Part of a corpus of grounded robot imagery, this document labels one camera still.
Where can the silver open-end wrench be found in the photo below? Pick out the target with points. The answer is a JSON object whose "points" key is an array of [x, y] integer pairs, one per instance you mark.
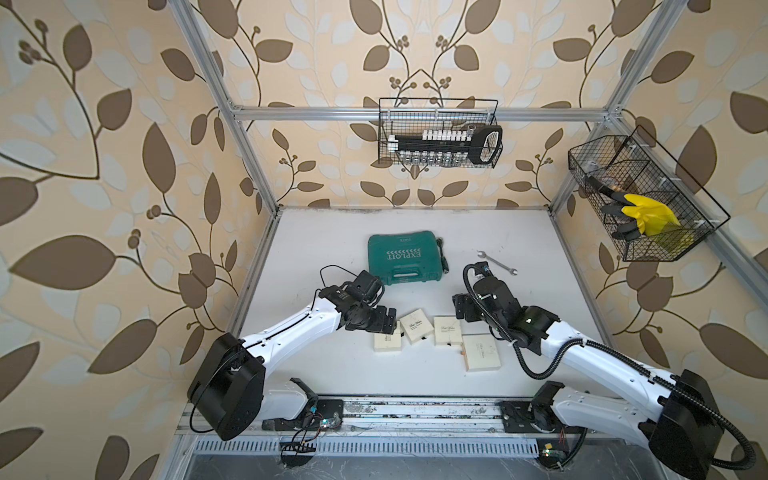
{"points": [[483, 255]]}

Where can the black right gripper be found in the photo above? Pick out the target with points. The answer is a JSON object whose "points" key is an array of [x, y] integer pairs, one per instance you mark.
{"points": [[469, 300]]}

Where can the large cream jewelry box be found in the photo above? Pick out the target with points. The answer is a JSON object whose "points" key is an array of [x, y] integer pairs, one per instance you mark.
{"points": [[480, 353]]}

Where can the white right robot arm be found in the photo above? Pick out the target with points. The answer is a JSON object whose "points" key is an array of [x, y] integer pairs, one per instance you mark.
{"points": [[592, 386]]}

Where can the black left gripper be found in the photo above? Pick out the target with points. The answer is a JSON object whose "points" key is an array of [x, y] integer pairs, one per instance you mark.
{"points": [[379, 325]]}

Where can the yellow rubber glove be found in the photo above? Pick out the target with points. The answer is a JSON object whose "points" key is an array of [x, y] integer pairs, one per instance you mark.
{"points": [[650, 216]]}

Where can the green plastic tool case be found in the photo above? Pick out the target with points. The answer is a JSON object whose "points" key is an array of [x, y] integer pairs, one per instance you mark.
{"points": [[404, 258]]}

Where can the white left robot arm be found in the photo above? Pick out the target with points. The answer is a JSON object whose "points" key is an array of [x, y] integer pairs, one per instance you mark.
{"points": [[231, 388]]}

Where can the black wire basket back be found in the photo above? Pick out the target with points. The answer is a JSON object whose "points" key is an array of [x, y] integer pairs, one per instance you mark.
{"points": [[407, 115]]}

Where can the socket set rail black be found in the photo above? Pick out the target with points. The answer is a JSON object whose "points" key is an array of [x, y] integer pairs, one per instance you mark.
{"points": [[475, 147]]}

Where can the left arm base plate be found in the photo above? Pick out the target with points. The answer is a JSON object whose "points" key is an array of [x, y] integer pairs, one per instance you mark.
{"points": [[293, 406]]}

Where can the black wire basket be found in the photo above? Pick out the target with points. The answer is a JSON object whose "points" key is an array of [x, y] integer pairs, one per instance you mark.
{"points": [[638, 163], [407, 115]]}

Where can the black pliers in basket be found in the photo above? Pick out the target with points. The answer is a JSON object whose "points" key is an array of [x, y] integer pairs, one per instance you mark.
{"points": [[624, 226]]}

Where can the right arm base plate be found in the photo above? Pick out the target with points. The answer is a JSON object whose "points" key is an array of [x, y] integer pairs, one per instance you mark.
{"points": [[535, 415]]}

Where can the black wire basket right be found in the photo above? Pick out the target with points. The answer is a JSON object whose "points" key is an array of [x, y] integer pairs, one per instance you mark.
{"points": [[638, 163]]}

